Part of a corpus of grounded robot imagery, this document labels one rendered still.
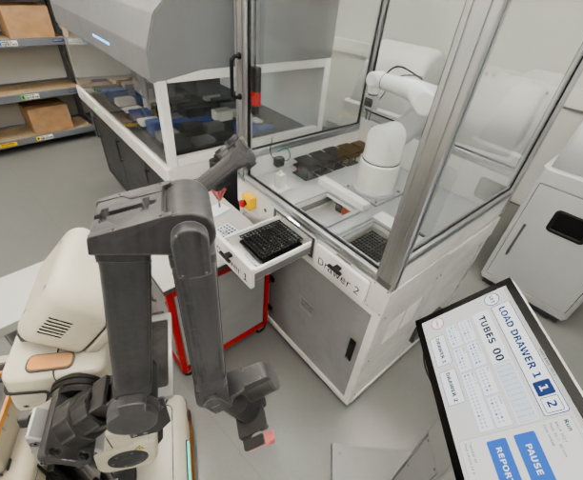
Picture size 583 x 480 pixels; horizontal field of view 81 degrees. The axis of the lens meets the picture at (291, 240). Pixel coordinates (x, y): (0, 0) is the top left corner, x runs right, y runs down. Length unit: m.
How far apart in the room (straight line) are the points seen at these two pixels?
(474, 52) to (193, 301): 0.80
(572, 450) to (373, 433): 1.25
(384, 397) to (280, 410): 0.59
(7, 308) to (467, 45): 1.69
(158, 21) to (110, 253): 1.54
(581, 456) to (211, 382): 0.71
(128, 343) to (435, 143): 0.85
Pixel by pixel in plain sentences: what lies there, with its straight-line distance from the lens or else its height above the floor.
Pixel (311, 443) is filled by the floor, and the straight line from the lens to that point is 1.97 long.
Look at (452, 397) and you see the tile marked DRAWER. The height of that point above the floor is 1.00.
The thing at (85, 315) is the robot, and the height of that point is 1.33.
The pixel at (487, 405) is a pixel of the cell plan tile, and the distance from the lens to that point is 1.02.
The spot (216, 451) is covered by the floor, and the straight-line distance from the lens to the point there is 1.95.
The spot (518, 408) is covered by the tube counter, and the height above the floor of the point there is 1.11.
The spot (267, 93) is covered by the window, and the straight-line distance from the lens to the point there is 1.52.
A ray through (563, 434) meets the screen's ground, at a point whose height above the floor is 1.15.
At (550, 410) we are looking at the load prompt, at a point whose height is 1.15.
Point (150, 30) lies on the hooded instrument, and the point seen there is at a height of 1.57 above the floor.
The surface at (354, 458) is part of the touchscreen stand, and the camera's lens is 1.95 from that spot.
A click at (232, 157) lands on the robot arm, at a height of 1.41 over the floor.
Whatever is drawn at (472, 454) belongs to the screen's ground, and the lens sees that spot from 1.00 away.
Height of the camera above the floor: 1.83
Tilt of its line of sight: 38 degrees down
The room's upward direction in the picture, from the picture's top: 6 degrees clockwise
